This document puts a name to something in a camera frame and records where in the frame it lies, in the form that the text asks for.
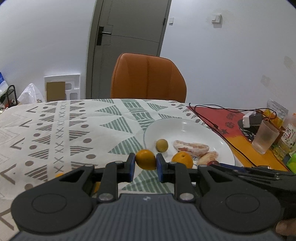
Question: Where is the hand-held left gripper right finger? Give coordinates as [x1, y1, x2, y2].
[156, 153, 236, 202]

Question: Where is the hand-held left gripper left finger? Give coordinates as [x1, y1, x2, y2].
[55, 153, 136, 202]

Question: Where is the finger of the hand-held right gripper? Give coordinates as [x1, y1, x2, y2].
[218, 163, 270, 173]
[232, 171, 281, 186]

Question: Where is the large orange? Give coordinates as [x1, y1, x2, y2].
[135, 149, 156, 171]
[171, 152, 194, 169]

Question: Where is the green round fruit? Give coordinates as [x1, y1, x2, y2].
[156, 138, 169, 153]

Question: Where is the peeled pomelo piece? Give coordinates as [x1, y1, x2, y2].
[198, 151, 219, 165]

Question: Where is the pink pomelo segment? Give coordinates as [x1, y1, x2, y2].
[173, 140, 210, 156]

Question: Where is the white plate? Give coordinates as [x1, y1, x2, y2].
[143, 118, 236, 178]

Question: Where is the person's right hand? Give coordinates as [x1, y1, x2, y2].
[275, 219, 296, 235]

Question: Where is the green object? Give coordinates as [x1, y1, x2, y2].
[286, 153, 296, 174]

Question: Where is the clear plastic cup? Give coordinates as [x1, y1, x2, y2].
[252, 120, 280, 154]

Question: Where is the white charger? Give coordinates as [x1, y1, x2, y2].
[242, 111, 256, 128]

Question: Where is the red and orange mat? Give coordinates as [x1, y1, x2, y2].
[186, 106, 289, 172]

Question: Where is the clear drink bottle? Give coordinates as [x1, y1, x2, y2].
[272, 113, 296, 160]

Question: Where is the grey adapter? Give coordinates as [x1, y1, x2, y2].
[248, 114, 263, 127]

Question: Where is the patterned tablecloth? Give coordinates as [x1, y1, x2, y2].
[0, 98, 234, 232]

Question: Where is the snack packet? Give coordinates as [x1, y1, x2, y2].
[264, 98, 289, 128]

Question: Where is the orange chair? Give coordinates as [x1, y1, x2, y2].
[110, 53, 187, 103]

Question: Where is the white foam packaging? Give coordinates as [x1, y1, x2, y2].
[44, 74, 81, 102]

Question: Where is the brown cardboard sheet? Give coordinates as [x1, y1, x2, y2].
[46, 82, 66, 102]

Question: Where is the clear plastic bag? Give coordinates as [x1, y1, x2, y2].
[17, 83, 45, 105]

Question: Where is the black shoe rack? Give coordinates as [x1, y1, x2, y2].
[0, 85, 16, 108]

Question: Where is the grey door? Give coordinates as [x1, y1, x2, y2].
[86, 0, 172, 99]

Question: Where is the blue and white bag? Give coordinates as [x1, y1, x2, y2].
[0, 72, 8, 98]

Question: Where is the black door lock handle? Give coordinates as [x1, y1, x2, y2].
[96, 26, 111, 46]

